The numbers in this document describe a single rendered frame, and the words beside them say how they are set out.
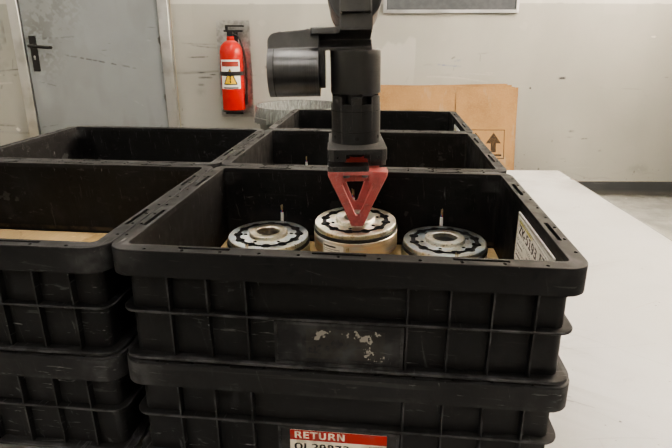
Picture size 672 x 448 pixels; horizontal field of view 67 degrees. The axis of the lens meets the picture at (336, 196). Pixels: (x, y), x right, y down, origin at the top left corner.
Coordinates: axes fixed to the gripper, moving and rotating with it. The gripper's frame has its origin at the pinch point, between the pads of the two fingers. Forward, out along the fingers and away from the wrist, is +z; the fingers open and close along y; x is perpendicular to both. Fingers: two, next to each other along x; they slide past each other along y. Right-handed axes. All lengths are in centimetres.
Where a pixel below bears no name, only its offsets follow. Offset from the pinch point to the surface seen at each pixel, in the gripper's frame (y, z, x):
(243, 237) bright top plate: 0.5, 2.8, -14.2
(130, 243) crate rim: 18.7, -4.3, -20.4
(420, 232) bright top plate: -1.9, 3.6, 8.4
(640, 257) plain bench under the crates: -29, 21, 55
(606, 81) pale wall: -299, 15, 186
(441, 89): -286, 17, 70
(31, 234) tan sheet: -8.7, 5.6, -46.4
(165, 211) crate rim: 10.2, -4.2, -20.0
